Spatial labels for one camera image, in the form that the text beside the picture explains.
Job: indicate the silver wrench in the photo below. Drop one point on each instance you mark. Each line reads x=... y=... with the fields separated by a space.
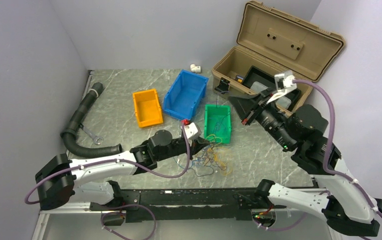
x=97 y=140

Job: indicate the grey plastic case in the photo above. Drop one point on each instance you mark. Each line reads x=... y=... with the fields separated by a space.
x=284 y=102

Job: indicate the blue plastic bin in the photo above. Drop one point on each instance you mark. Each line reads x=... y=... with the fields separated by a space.
x=185 y=94

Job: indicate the orange plastic bin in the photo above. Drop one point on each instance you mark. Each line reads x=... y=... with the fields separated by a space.
x=147 y=108

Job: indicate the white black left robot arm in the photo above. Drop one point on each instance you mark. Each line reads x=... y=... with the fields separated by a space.
x=63 y=180

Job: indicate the tan tool box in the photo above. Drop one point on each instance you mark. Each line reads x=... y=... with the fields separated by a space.
x=275 y=41

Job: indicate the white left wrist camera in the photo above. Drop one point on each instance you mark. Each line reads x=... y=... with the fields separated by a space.
x=191 y=129

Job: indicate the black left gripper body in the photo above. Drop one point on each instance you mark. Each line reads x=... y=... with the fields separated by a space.
x=192 y=148

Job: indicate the black tool box tray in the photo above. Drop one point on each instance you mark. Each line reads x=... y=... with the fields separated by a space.
x=255 y=74

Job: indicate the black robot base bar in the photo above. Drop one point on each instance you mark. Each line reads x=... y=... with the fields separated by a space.
x=189 y=204

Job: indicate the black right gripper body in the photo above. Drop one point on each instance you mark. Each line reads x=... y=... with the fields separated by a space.
x=261 y=106

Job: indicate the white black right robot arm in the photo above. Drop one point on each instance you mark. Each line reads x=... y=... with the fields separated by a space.
x=344 y=209

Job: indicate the green plastic bin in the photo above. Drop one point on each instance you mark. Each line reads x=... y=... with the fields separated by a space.
x=217 y=123

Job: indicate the white pipe elbow fitting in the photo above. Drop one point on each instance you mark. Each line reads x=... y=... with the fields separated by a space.
x=195 y=68

